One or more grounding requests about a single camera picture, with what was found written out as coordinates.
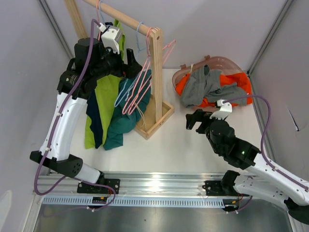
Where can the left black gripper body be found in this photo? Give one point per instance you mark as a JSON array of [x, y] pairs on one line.
[[111, 63]]

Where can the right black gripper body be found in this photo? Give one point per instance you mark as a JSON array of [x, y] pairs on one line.
[[205, 123]]

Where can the teal shorts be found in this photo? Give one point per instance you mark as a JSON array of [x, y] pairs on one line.
[[120, 123]]

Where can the lime green shorts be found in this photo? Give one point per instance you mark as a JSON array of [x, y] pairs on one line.
[[103, 101]]

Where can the pink wire hanger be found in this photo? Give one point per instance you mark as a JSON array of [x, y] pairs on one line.
[[167, 50], [141, 84], [97, 10]]

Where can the grey shorts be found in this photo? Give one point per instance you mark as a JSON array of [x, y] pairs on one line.
[[205, 84]]

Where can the navy blue shorts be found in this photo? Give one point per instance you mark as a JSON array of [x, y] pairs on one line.
[[95, 120]]

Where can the orange shorts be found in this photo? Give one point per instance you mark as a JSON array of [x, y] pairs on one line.
[[241, 82]]

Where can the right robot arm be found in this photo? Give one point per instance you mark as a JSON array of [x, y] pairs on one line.
[[283, 188]]

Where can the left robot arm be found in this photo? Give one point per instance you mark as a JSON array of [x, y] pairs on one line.
[[93, 60]]

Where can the wooden clothes rack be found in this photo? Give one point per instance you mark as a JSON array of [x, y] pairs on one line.
[[158, 111]]

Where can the pink translucent plastic basin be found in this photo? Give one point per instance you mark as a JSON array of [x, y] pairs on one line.
[[215, 78]]

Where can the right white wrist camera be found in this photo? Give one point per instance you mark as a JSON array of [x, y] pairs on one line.
[[224, 110]]

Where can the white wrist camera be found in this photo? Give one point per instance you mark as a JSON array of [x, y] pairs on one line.
[[224, 110], [110, 37]]

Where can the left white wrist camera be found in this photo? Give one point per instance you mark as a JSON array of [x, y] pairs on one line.
[[110, 37]]

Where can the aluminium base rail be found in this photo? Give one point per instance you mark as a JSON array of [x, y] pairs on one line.
[[169, 185]]

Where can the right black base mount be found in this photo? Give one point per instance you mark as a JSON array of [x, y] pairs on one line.
[[213, 188]]

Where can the white slotted cable duct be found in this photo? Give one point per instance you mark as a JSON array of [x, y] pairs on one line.
[[135, 201]]

